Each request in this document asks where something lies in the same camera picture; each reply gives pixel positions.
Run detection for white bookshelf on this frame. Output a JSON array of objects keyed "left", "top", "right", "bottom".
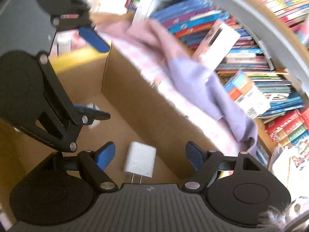
[{"left": 91, "top": 0, "right": 309, "bottom": 175}]

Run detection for white charger plug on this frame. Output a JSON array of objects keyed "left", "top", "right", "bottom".
[{"left": 123, "top": 141, "right": 157, "bottom": 183}]

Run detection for pink cylindrical device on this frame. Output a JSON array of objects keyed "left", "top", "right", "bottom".
[{"left": 192, "top": 20, "right": 240, "bottom": 71}]

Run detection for yellow cardboard box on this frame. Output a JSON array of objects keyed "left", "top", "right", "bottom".
[{"left": 1, "top": 51, "right": 223, "bottom": 231}]

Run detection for orange white medicine boxes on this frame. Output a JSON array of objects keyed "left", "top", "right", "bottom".
[{"left": 224, "top": 71, "right": 270, "bottom": 119}]

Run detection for pink purple cloth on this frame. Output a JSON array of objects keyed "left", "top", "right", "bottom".
[{"left": 96, "top": 18, "right": 258, "bottom": 156}]

